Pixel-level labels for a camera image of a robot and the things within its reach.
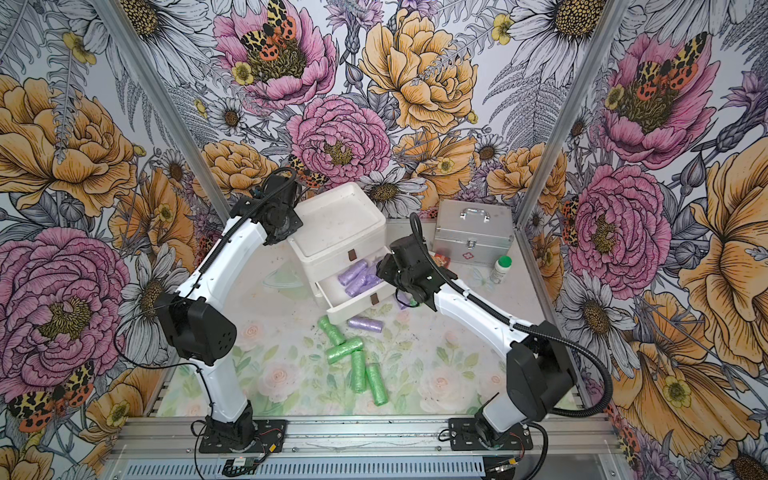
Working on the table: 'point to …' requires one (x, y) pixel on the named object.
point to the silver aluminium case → (473, 232)
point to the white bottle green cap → (501, 267)
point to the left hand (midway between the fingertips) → (289, 236)
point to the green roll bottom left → (358, 371)
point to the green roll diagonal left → (350, 346)
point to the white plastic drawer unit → (335, 237)
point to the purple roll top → (402, 297)
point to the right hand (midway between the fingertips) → (380, 274)
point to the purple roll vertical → (371, 278)
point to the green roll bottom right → (378, 388)
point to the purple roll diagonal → (356, 287)
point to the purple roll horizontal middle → (366, 324)
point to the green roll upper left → (334, 334)
